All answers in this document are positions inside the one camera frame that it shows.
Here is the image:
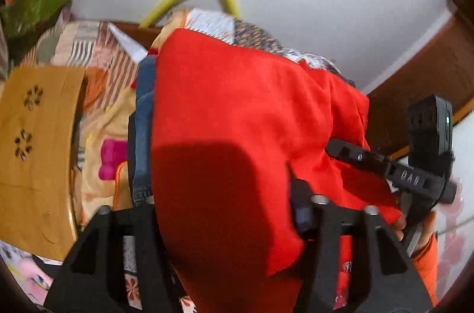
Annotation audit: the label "person's right hand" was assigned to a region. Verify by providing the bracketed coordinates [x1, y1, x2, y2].
[393, 211, 438, 257]

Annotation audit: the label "dark blue jeans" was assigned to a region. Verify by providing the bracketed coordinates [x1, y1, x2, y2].
[131, 56, 158, 206]

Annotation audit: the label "person's right forearm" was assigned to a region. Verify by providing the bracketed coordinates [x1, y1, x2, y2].
[411, 233, 439, 306]

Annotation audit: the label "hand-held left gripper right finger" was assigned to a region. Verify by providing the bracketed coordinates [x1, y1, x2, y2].
[291, 180, 434, 313]

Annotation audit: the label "pink plush toy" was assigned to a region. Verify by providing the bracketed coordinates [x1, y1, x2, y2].
[11, 254, 52, 299]

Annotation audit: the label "green patterned cloth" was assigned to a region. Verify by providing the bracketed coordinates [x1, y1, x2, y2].
[0, 0, 75, 40]

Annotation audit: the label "red zip jacket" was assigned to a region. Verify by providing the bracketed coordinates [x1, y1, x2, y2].
[150, 28, 404, 313]

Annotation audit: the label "beige cartoon blanket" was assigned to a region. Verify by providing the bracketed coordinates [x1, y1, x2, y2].
[20, 20, 156, 217]

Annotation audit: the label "wooden lap desk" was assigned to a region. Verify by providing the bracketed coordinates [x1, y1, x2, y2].
[0, 66, 87, 262]

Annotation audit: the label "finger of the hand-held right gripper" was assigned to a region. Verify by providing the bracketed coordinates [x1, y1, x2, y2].
[325, 139, 389, 180]

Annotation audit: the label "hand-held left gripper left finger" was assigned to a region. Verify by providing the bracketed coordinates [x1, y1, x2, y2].
[44, 196, 186, 313]

